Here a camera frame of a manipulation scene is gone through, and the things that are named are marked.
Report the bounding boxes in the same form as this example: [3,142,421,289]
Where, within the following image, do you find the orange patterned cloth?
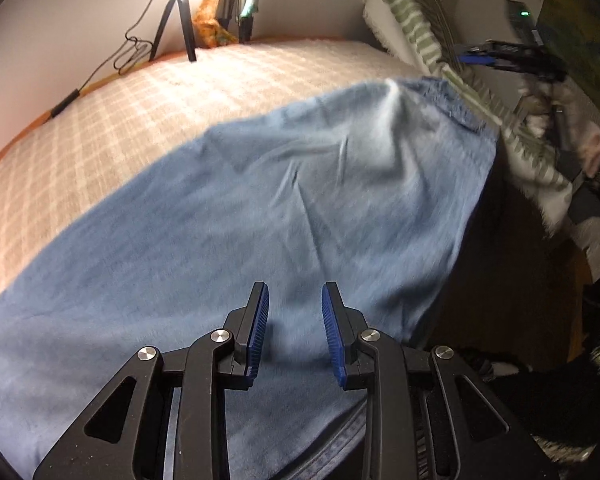
[193,0,259,49]

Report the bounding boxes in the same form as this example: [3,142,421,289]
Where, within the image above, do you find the green striped white pillow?
[363,0,572,234]

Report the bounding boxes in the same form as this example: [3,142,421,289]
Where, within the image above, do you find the orange bed sheet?
[0,35,344,162]

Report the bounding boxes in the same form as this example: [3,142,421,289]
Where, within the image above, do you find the beige plaid bed mat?
[0,39,422,293]

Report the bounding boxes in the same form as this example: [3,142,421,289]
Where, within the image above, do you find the blue denim pants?
[0,79,496,479]

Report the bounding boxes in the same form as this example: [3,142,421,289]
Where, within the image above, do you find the black tripod stand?
[148,0,199,63]

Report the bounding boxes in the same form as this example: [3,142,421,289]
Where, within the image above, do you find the black ring light cable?
[49,0,169,118]

